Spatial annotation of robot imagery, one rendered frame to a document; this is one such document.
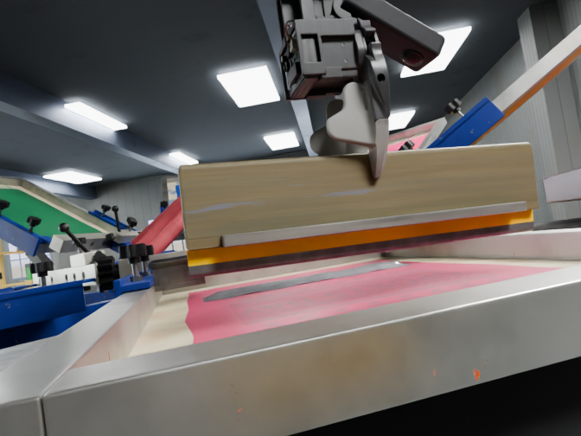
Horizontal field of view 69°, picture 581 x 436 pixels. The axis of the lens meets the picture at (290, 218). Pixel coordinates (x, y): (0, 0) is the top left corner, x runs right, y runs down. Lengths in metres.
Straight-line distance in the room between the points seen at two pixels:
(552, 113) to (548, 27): 0.94
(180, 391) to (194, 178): 0.23
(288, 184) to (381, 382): 0.23
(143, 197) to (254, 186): 11.31
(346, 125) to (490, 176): 0.18
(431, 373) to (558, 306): 0.08
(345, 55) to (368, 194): 0.13
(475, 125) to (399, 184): 0.81
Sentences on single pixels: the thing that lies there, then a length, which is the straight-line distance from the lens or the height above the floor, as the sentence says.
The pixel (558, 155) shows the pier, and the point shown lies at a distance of 5.42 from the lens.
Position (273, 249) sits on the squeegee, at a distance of 0.40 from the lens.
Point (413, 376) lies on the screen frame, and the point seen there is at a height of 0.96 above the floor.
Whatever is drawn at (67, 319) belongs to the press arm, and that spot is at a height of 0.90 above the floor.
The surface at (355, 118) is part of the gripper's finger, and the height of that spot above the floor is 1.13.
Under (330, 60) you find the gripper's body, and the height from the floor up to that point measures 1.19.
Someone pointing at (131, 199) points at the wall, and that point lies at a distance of 11.82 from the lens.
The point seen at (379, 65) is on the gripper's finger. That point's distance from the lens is 0.42.
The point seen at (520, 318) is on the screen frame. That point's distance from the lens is 0.24.
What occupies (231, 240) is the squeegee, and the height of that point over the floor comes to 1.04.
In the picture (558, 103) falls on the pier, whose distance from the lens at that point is 5.53.
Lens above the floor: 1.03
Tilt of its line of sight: 3 degrees up
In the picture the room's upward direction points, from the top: 9 degrees counter-clockwise
